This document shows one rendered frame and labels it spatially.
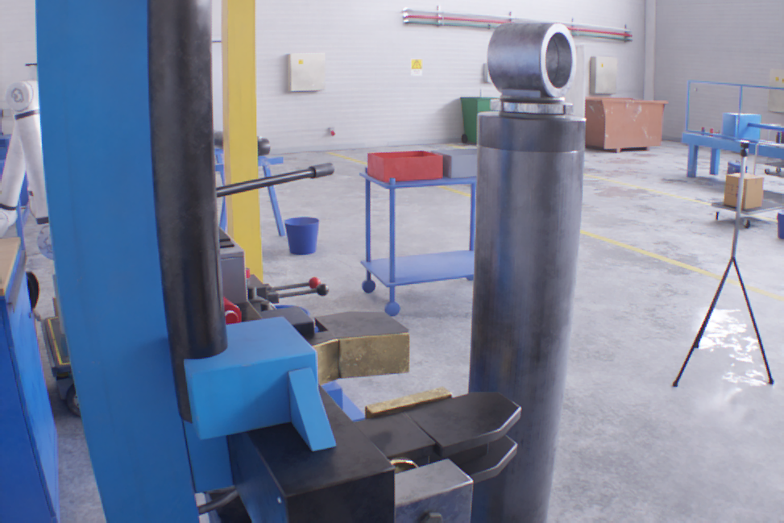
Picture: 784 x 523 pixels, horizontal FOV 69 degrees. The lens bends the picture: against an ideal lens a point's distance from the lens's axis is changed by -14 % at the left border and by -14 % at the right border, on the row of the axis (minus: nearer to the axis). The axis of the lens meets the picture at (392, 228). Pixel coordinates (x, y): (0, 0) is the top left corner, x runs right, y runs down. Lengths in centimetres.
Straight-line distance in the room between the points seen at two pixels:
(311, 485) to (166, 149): 45
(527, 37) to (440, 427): 71
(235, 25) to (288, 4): 878
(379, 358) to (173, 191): 74
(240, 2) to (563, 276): 271
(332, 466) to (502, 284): 58
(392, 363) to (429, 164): 286
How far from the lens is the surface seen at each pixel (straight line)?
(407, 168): 414
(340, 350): 141
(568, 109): 126
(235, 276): 138
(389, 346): 142
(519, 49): 123
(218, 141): 636
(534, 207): 122
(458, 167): 428
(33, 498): 253
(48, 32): 93
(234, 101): 360
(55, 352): 325
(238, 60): 360
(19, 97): 275
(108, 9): 93
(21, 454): 243
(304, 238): 558
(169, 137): 83
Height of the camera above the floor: 156
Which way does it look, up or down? 14 degrees down
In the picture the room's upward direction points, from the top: straight up
